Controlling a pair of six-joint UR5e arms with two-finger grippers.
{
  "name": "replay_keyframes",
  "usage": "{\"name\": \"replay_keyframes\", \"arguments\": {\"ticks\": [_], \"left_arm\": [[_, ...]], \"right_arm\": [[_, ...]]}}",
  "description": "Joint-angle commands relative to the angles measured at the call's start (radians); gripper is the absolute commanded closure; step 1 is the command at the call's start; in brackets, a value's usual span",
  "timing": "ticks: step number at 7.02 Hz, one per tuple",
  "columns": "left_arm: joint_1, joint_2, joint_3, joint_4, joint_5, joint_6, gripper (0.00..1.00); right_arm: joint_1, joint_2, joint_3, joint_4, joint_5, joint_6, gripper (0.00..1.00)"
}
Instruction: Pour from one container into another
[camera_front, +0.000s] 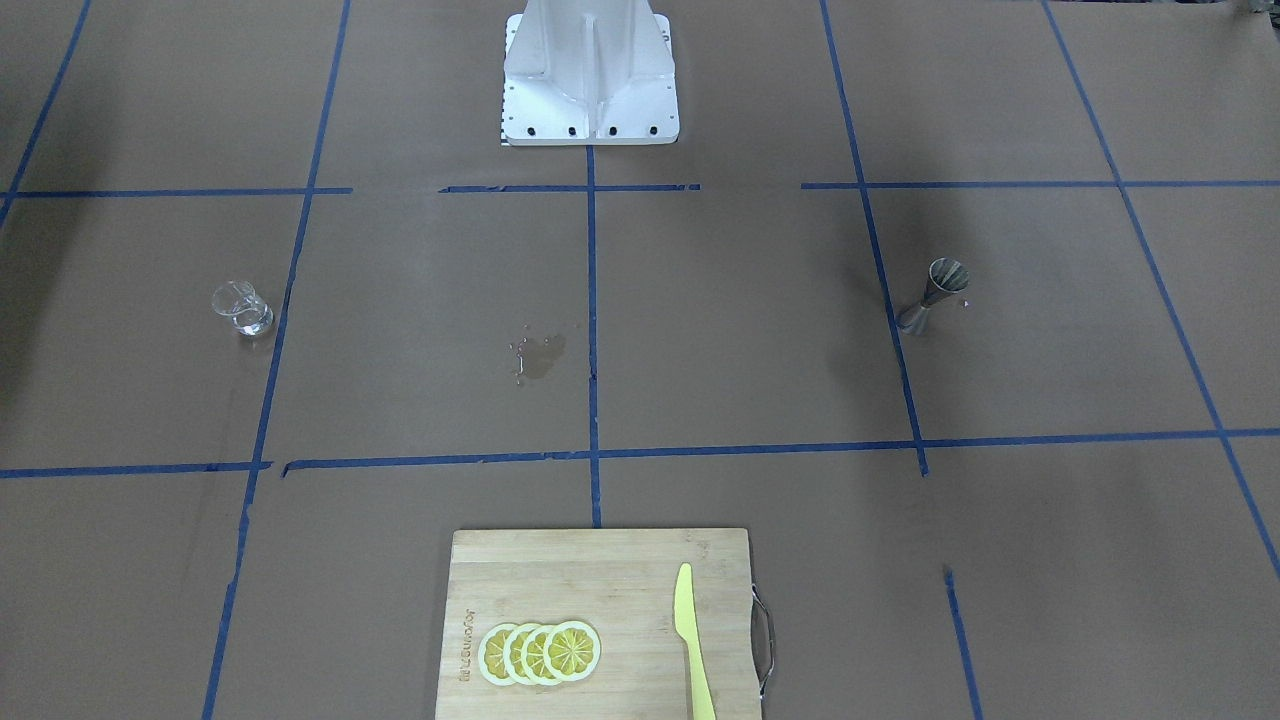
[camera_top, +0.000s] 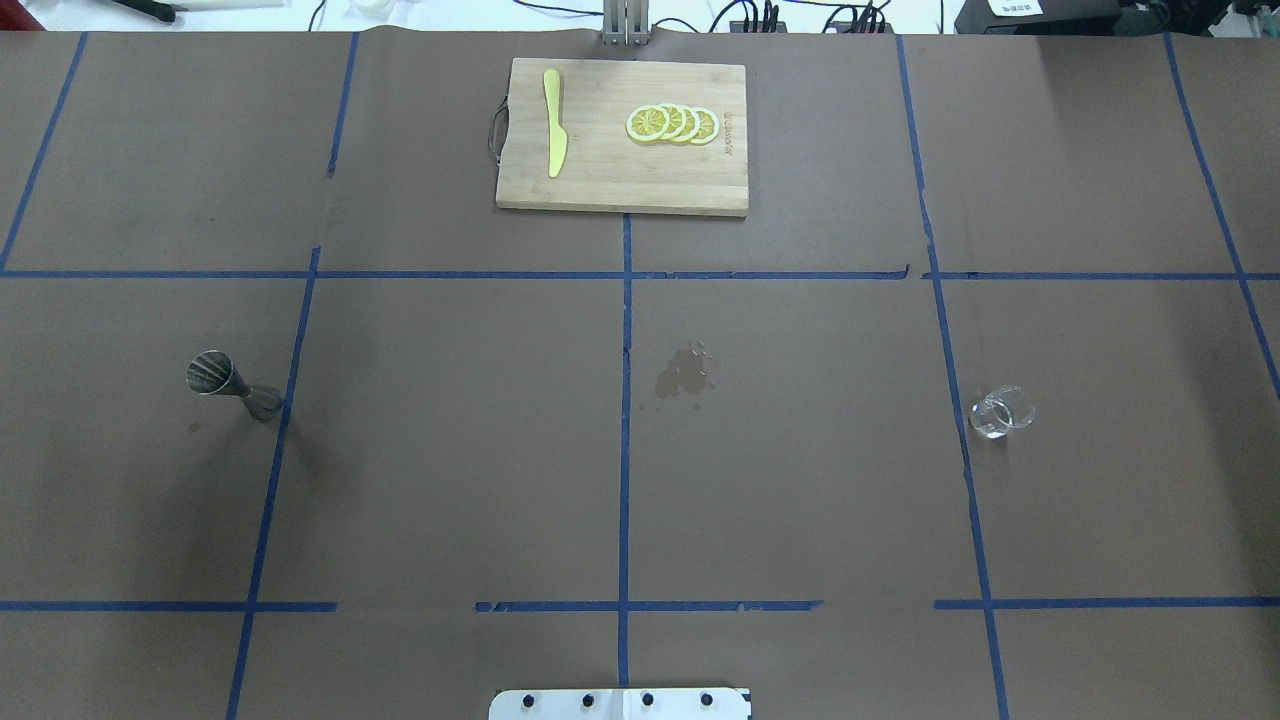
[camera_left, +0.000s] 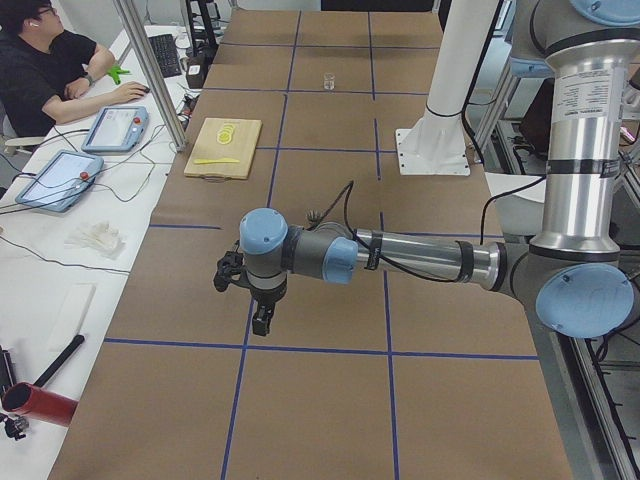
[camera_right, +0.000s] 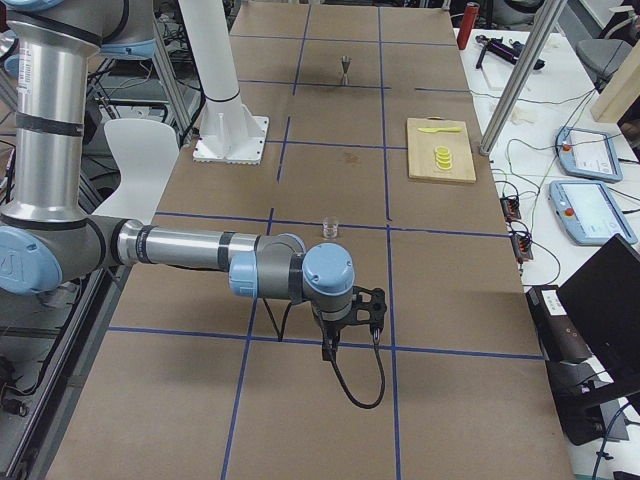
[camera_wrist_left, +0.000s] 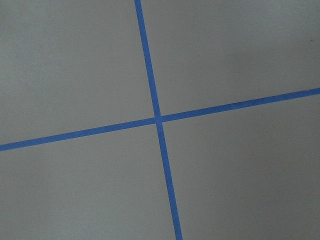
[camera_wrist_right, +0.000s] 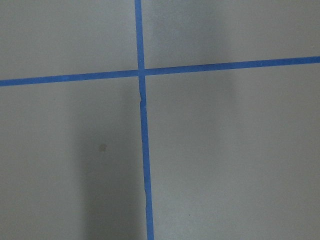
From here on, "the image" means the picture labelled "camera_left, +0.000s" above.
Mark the white crumpled gloves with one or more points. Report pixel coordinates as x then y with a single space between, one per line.
100 237

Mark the clear glass beaker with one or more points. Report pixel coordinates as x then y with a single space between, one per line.
328 81

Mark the white foam block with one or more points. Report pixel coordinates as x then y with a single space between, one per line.
70 316

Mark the teach pendant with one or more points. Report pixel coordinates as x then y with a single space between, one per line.
116 130
61 182

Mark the far teach pendant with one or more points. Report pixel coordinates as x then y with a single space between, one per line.
116 130

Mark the black rod handle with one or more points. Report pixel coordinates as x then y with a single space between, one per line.
59 361

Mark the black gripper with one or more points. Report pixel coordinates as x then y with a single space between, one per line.
266 298

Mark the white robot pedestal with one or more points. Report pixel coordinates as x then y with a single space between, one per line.
435 145

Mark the seated person black shirt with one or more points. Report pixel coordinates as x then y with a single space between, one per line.
47 70

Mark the green plastic clamp tool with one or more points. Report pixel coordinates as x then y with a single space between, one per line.
116 72

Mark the aluminium frame post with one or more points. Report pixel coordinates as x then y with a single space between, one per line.
138 38

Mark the red cylinder tube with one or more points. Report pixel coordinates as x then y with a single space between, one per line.
35 402

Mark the near teach pendant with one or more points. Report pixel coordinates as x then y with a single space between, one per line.
61 182

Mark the steel jigger measuring cup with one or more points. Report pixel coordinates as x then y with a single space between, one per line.
314 217

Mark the bamboo cutting board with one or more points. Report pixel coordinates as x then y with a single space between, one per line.
242 147

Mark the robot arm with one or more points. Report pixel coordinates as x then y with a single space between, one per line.
567 276

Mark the yellow plastic knife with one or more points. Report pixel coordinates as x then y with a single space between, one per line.
221 160

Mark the black keyboard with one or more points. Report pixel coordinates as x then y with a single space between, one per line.
166 54

